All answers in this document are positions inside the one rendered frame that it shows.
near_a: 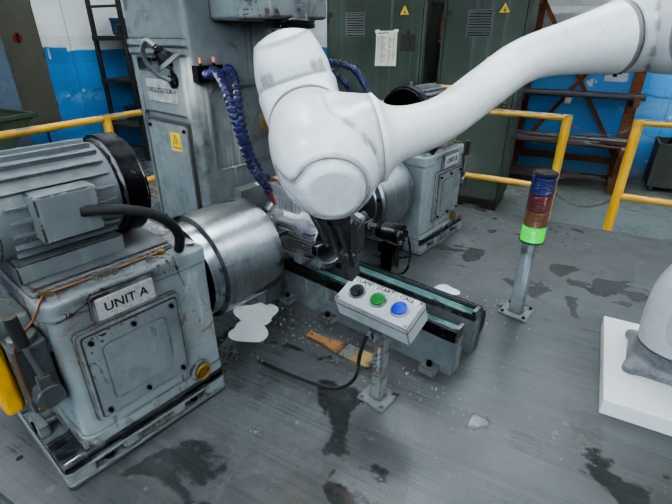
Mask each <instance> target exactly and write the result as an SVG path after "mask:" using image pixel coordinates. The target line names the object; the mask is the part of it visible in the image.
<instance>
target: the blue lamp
mask: <svg viewBox="0 0 672 504"><path fill-rule="evenodd" d="M558 177H559V176H557V177H556V178H543V177H539V176H536V175H534V173H533V175H532V180H531V185H530V190H529V191H530V192H531V193H534V194H537V195H543V196H550V195H553V194H555V190H556V186H557V182H558Z"/></svg>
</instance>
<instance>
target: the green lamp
mask: <svg viewBox="0 0 672 504"><path fill-rule="evenodd" d="M546 229H547V227H546V228H543V229H534V228H530V227H527V226H525V225H524V224H523V225H522V229H521V234H520V239H521V240H522V241H524V242H527V243H531V244H540V243H543V241H544V237H545V233H546Z"/></svg>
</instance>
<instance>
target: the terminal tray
mask: <svg viewBox="0 0 672 504"><path fill-rule="evenodd" d="M270 185H271V186H270V187H271V188H272V189H273V192H272V193H273V196H274V199H275V201H276V205H275V208H276V207H278V209H279V208H281V210H282V209H284V211H285V210H287V212H289V211H290V213H292V212H293V214H295V213H296V215H298V214H301V212H302V211H303V210H301V209H300V208H299V207H298V206H297V205H296V204H295V203H294V202H293V201H292V200H291V199H290V198H289V196H288V195H287V194H286V192H285V191H284V189H283V187H282V185H281V183H280V181H279V180H278V182H276V183H273V182H270Z"/></svg>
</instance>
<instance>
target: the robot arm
mask: <svg viewBox="0 0 672 504"><path fill-rule="evenodd" d="M253 65H254V76H255V83H256V87H257V91H258V94H259V103H260V106H261V109H262V112H263V115H264V118H265V120H266V123H267V125H268V128H269V149H270V155H271V159H272V163H273V166H274V169H275V172H276V175H277V177H278V179H279V181H280V183H281V185H282V187H283V189H284V191H285V192H286V194H287V195H288V196H289V198H290V199H291V200H292V201H293V202H294V203H295V204H296V205H297V206H298V207H299V208H300V209H301V210H303V211H304V212H306V213H308V214H309V216H310V218H311V220H312V222H313V223H314V225H315V227H316V229H317V231H318V233H319V234H320V236H321V238H322V240H323V242H324V244H325V245H326V246H327V247H328V248H329V247H330V246H331V247H332V248H333V250H334V251H335V252H336V253H337V256H338V260H339V261H340V263H341V266H342V269H343V273H344V276H345V279H346V280H349V281H351V282H352V281H353V280H354V279H355V278H356V277H357V276H358V274H359V273H360V272H361V271H360V268H359V264H358V263H359V260H358V255H359V254H360V252H361V251H362V250H363V249H364V232H365V220H366V218H367V216H368V214H367V213H366V212H365V211H362V212H361V213H359V212H358V211H359V210H360V209H361V208H363V207H364V205H365V204H366V203H367V202H368V201H369V199H370V198H371V197H372V195H373V193H374V192H375V190H376V187H377V185H379V184H381V183H383V182H386V181H388V179H389V177H390V174H391V173H392V171H393V170H394V168H395V167H396V166H397V165H398V164H400V163H401V162H403V161H405V160H407V159H409V158H412V157H414V156H417V155H419V154H422V153H424V152H427V151H429V150H432V149H434V148H436V147H439V146H441V145H443V144H445V143H447V142H449V141H450V140H452V139H454V138H455V137H457V136H459V135H460V134H461V133H463V132H464V131H466V130H467V129H469V128H470V127H471V126H472V125H474V124H475V123H476V122H478V121H479V120H480V119H481V118H483V117H484V116H485V115H487V114H488V113H489V112H490V111H492V110H493V109H494V108H496V107H497V106H498V105H499V104H501V103H502V102H503V101H504V100H506V99H507V98H508V97H510V96H511V95H512V94H513V93H515V92H516V91H517V90H519V89H520V88H521V87H523V86H524V85H526V84H528V83H529V82H532V81H534V80H536V79H540V78H543V77H549V76H556V75H577V74H604V75H610V74H618V73H628V72H642V71H649V72H650V73H658V74H669V75H672V0H615V1H612V2H609V3H607V4H604V5H602V6H600V7H598V8H595V9H593V10H591V11H588V12H586V13H583V14H581V15H578V16H576V17H573V18H571V19H568V20H566V21H563V22H560V23H557V24H555V25H552V26H549V27H546V28H544V29H541V30H538V31H536V32H533V33H530V34H528V35H526V36H523V37H521V38H519V39H517V40H515V41H513V42H511V43H509V44H507V45H506V46H504V47H502V48H501V49H499V50H498V51H497V52H495V53H494V54H492V55H491V56H490V57H488V58H487V59H486V60H485V61H483V62H482V63H481V64H479V65H478V66H477V67H475V68H474V69H473V70H471V71H470V72H469V73H467V74H466V75H465V76H464V77H462V78H461V79H460V80H458V81H457V82H456V83H454V84H453V85H452V86H450V87H449V88H448V89H446V90H445V91H444V92H442V93H440V94H439V95H437V96H435V97H433V98H431V99H429V100H426V101H423V102H420V103H416V104H411V105H403V106H393V105H388V104H386V103H383V102H382V101H380V100H379V99H377V98H376V97H375V96H374V95H373V94H372V93H351V92H339V88H338V84H337V80H336V77H335V75H334V74H333V73H332V71H331V68H330V65H329V61H328V59H327V57H326V55H325V53H324V51H323V49H322V47H321V46H320V44H319V42H318V41H317V39H316V38H315V36H314V35H313V34H312V32H311V31H310V30H308V29H303V28H285V29H281V30H277V31H275V32H273V33H271V34H269V35H267V36H266V37H265V38H263V39H262V40H261V41H260V42H259V43H258V44H256V46H255V47H254V52H253ZM350 219H351V221H350ZM328 237H329V239H328ZM625 337H626V338H627V349H626V358H625V361H624V362H623V363H622V366H621V369H622V370H623V371H624V372H626V373H628V374H631V375H637V376H642V377H645V378H648V379H651V380H654V381H657V382H660V383H663V384H666V385H670V386H672V264H671V265H670V266H669V267H668V268H667V269H666V270H665V271H664V272H663V273H662V274H661V275H660V277H659V278H658V279H657V281H656V282H655V284H654V286H653V288H652V290H651V292H650V295H649V297H648V299H647V302H646V304H645V307H644V310H643V313H642V317H641V320H640V325H639V329H638V331H637V330H634V329H628V330H626V333H625Z"/></svg>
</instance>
